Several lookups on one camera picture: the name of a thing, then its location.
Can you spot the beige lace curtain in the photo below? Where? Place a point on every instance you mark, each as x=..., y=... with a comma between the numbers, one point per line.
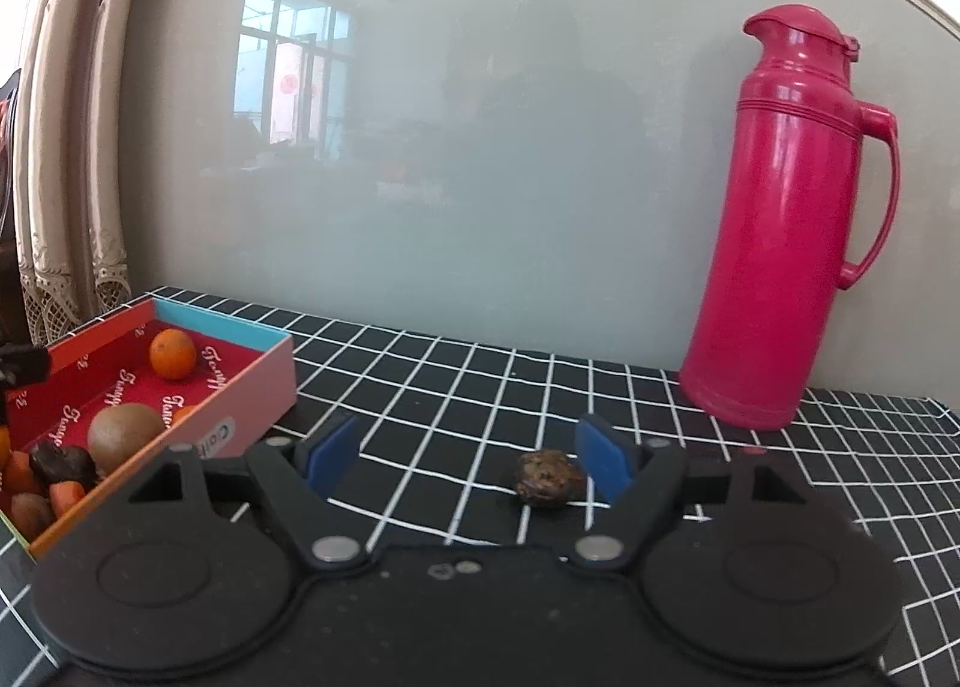
x=65, y=185

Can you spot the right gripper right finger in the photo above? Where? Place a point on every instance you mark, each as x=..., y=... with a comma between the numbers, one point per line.
x=642, y=484

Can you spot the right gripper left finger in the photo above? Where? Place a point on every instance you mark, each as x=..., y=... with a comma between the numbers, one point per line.
x=315, y=491

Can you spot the pink thermos jug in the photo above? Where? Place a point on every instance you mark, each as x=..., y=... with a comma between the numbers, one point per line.
x=780, y=256

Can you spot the yellow-orange tangerine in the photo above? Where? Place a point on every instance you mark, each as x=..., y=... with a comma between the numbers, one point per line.
x=5, y=448

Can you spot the wooden rattan bench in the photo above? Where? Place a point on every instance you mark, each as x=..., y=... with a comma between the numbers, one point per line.
x=12, y=305

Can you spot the brown kiwi fruit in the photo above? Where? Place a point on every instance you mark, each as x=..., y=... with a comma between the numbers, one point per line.
x=117, y=433

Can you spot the small carrot piece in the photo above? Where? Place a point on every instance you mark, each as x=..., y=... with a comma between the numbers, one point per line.
x=18, y=477

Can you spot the large carrot piece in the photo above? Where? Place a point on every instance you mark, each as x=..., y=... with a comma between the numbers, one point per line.
x=63, y=496

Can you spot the orange tangerine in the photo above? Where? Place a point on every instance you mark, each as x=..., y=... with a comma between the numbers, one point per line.
x=182, y=414
x=172, y=355

